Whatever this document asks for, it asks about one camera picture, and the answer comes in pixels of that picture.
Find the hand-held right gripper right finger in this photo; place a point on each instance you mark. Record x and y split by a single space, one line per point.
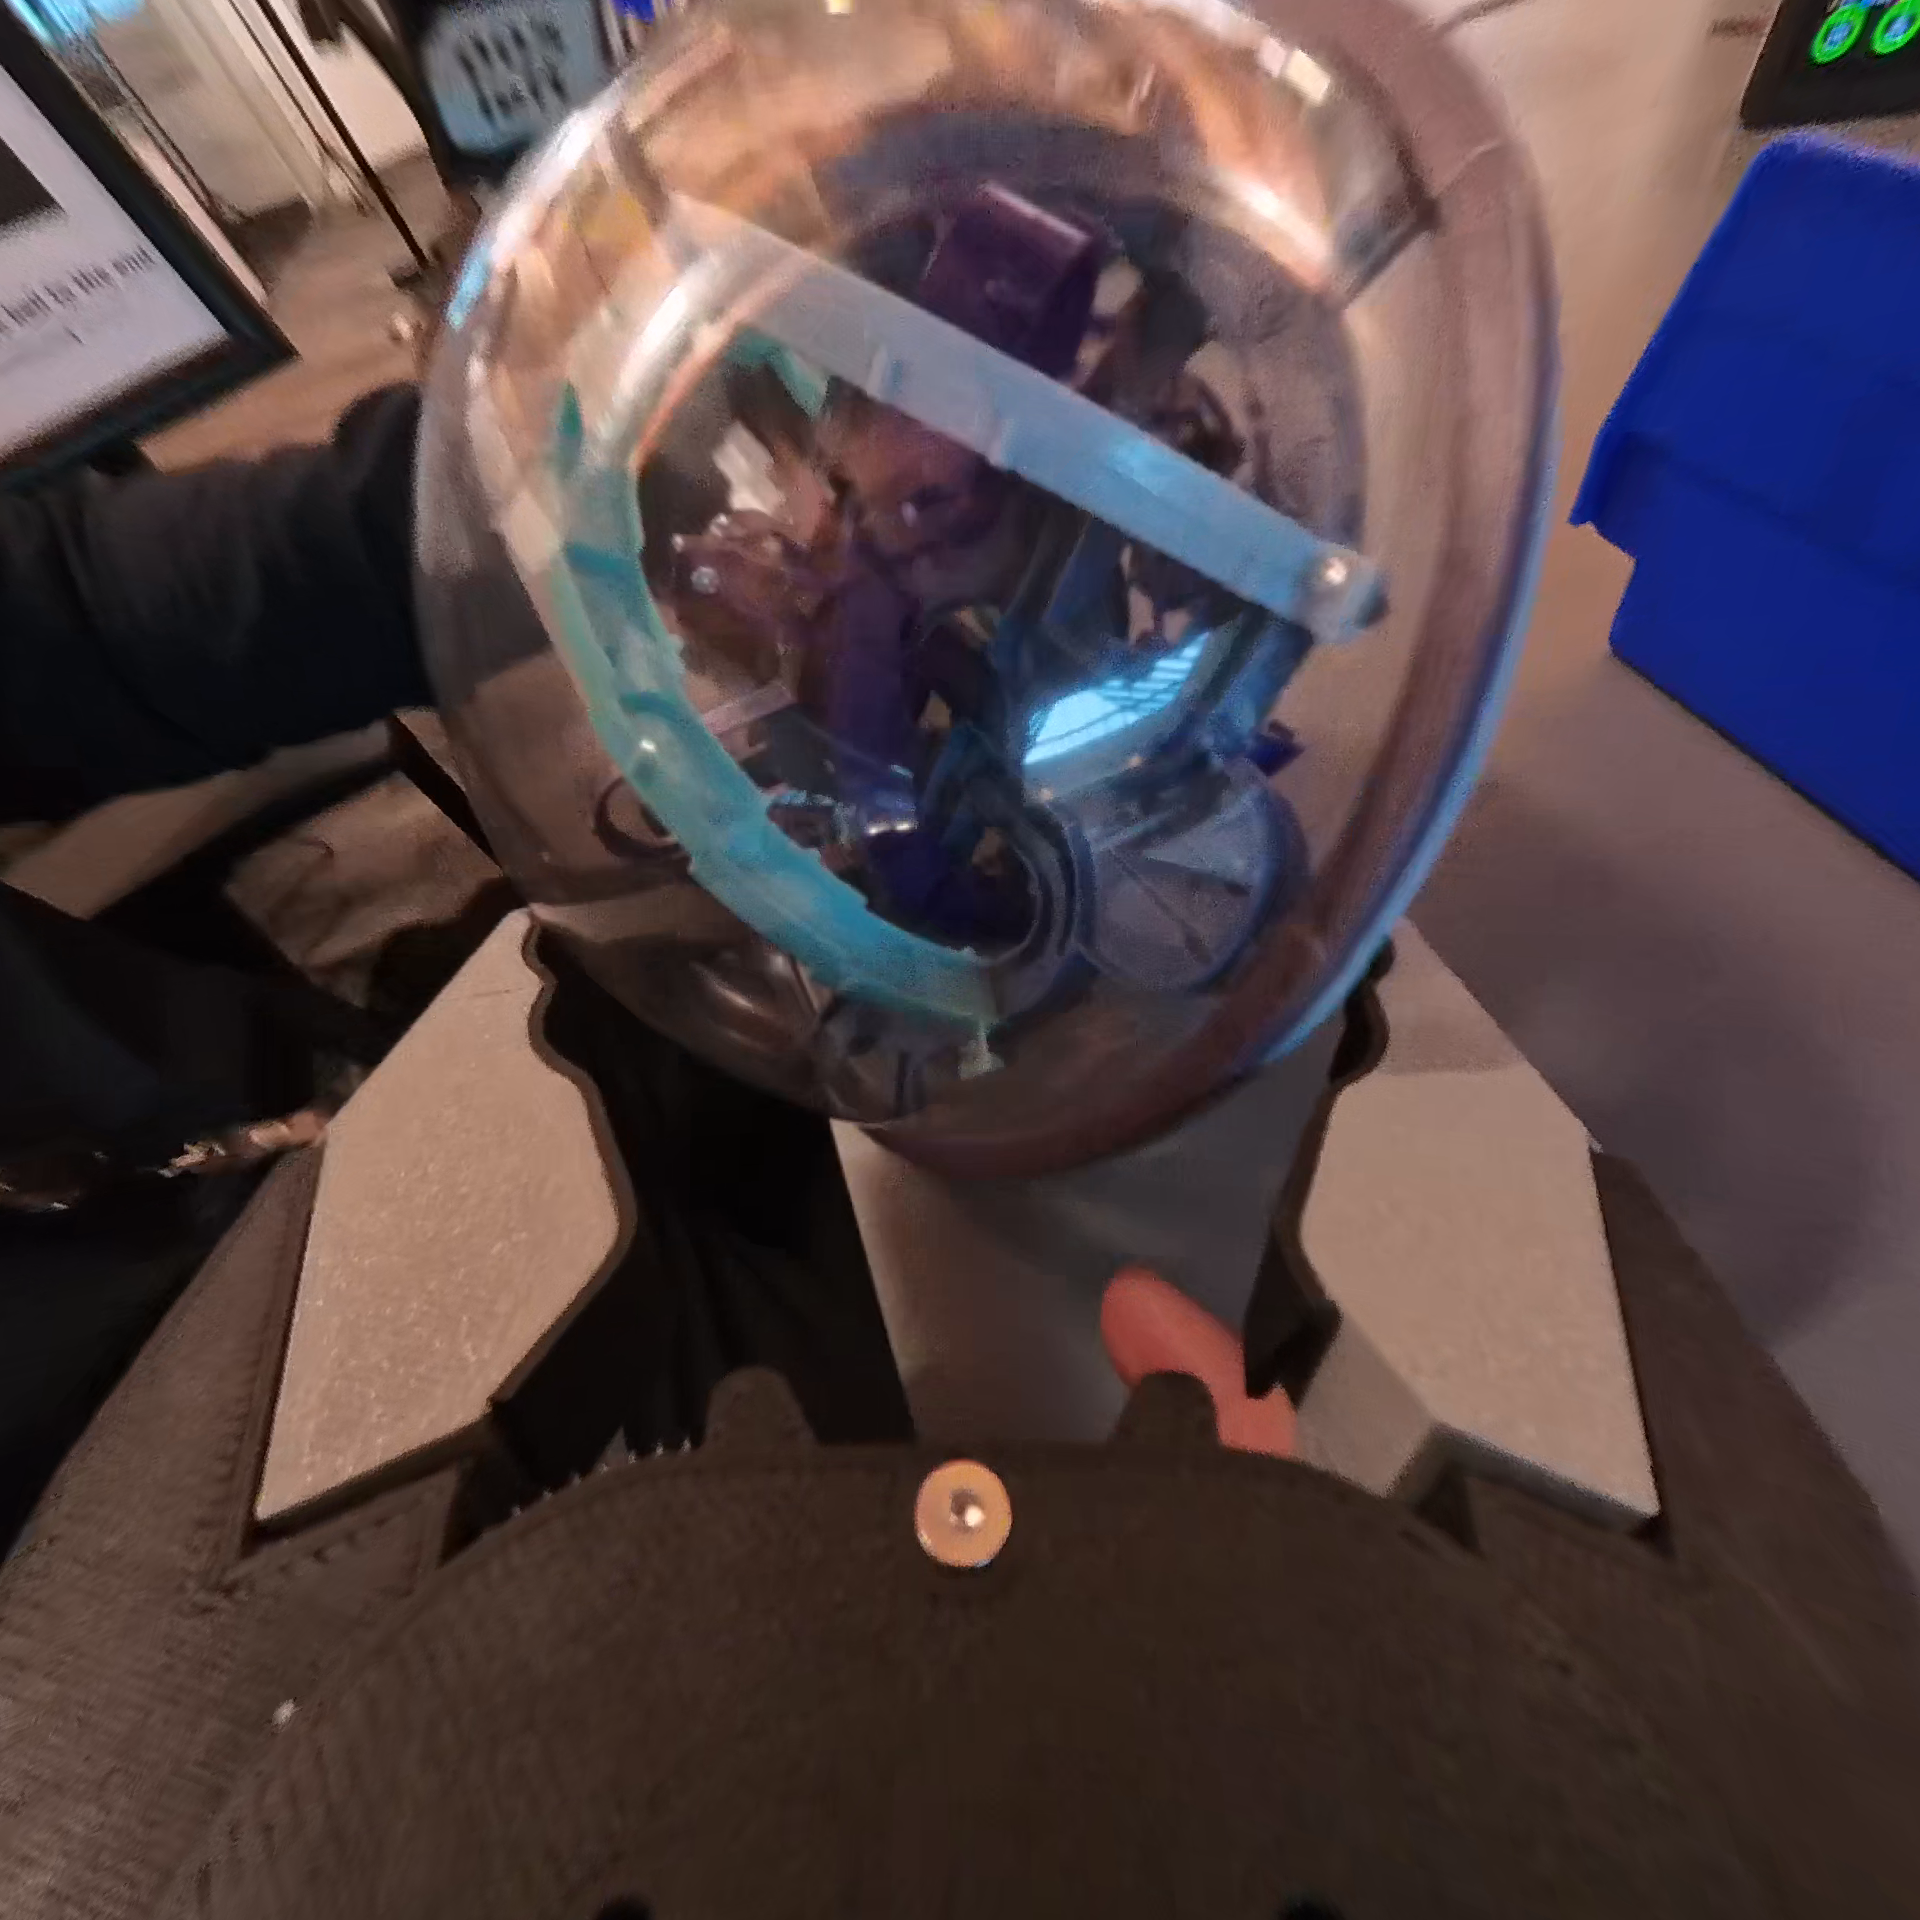
1471 1244

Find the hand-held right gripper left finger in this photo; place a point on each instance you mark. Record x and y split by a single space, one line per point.
435 1244

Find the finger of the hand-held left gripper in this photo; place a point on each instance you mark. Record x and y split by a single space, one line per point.
375 944

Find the clear plastic maze ball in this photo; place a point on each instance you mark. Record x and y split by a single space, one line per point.
974 524

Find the monitor with white page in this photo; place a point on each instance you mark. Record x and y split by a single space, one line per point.
104 301

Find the blue plastic bin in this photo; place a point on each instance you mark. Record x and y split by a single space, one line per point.
1770 451

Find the printed white sign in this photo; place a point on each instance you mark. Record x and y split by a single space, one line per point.
510 69

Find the small black device green display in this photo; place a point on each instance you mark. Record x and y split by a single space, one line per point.
1844 60

